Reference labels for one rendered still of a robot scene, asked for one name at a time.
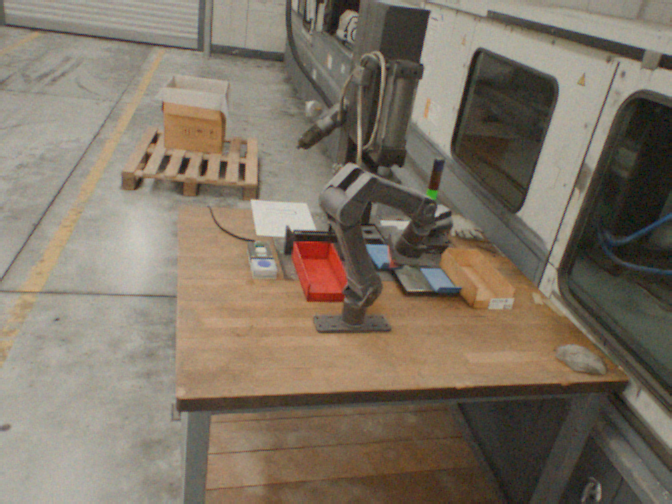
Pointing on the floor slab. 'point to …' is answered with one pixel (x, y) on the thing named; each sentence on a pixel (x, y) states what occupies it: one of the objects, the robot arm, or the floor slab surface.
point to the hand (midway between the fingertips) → (392, 264)
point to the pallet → (141, 157)
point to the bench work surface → (356, 383)
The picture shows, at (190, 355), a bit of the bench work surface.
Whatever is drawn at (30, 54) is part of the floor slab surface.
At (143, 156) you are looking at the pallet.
